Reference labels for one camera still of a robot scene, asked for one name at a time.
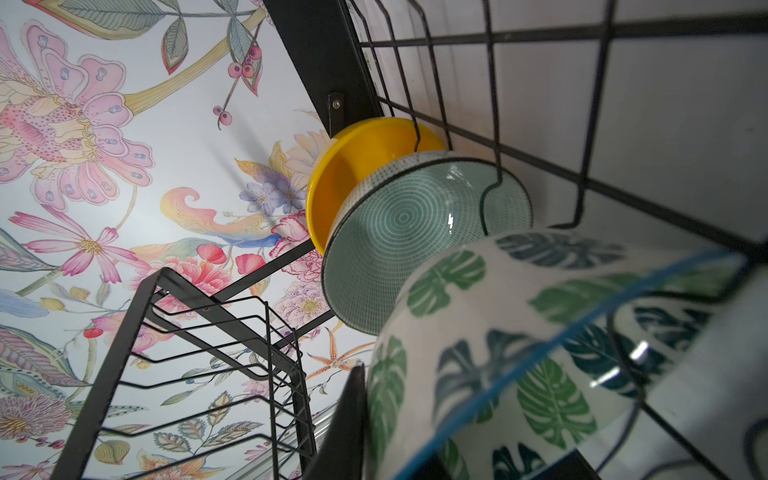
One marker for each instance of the green leaf pattern bowl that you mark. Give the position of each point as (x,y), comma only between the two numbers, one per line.
(503,355)

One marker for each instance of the yellow plastic bowl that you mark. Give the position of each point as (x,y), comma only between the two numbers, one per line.
(352,155)

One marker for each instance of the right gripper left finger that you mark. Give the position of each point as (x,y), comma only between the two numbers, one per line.
(342,455)

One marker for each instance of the black wire dish rack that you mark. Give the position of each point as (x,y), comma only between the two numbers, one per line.
(596,94)

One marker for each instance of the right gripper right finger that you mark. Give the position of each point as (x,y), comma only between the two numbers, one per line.
(571,467)

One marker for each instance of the pale mint green bowl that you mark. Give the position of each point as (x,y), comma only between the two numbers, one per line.
(404,213)

